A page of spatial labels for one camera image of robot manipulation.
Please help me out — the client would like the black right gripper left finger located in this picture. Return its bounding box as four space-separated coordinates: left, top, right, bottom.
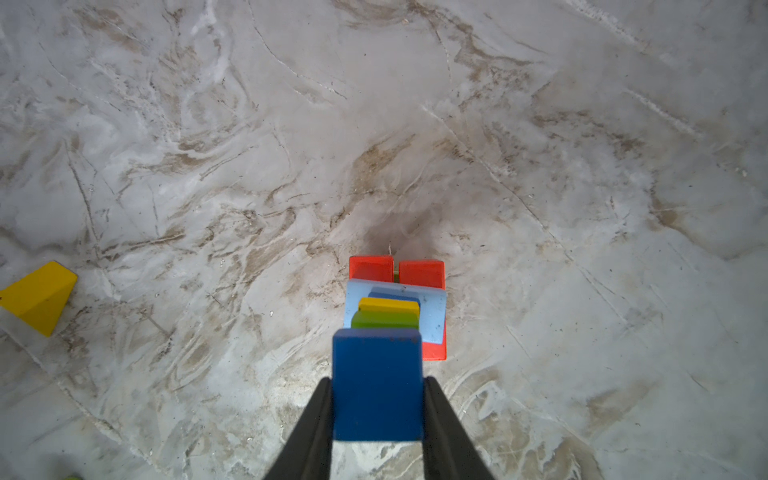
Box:
265 377 334 480

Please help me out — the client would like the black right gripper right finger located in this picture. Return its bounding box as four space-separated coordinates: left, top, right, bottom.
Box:
422 376 494 480

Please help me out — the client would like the dark blue cube block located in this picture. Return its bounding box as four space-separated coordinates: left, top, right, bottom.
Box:
332 328 424 442

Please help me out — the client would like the green letter cube block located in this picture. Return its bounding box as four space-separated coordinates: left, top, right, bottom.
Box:
351 310 419 330

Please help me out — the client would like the light blue rectangular block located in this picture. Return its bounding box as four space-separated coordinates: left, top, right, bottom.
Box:
343 279 447 344

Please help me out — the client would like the yellow small cube block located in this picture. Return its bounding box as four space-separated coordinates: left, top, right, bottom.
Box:
358 297 420 317

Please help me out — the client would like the dark blue cube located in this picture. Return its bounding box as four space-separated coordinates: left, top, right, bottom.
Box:
367 286 420 304

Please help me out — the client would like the red rectangular block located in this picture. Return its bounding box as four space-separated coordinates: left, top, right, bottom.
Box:
349 256 394 283
399 260 447 361

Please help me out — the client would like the yellow arch block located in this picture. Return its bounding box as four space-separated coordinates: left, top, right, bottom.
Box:
1 261 78 337

